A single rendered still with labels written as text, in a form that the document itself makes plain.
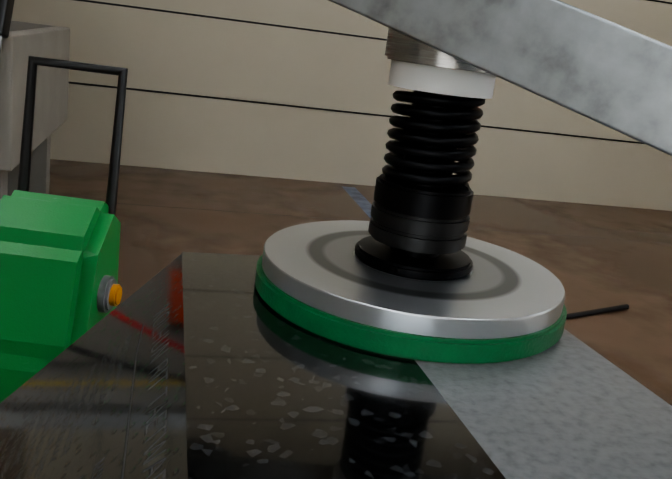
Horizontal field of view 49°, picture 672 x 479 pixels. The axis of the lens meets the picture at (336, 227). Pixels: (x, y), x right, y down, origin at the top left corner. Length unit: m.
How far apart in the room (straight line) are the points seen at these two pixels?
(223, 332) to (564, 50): 0.25
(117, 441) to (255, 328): 0.11
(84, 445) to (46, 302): 1.18
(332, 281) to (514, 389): 0.13
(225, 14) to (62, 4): 0.98
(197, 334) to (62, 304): 1.16
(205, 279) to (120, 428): 0.15
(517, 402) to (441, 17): 0.22
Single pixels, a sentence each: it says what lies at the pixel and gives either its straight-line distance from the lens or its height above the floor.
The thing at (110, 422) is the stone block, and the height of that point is 0.79.
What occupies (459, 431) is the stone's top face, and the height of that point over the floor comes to 0.83.
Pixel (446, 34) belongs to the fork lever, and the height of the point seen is 1.01.
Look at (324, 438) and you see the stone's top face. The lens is 0.35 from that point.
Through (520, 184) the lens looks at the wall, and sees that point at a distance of 5.55.
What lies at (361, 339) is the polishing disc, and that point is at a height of 0.83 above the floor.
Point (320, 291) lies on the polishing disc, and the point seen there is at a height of 0.85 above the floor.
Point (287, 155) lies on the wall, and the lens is 5.01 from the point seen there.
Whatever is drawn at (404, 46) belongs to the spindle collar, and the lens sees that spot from 0.48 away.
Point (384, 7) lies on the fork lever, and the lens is 0.46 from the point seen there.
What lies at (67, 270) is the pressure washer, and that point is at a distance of 1.58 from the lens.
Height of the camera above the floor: 1.00
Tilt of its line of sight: 15 degrees down
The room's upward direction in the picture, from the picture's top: 7 degrees clockwise
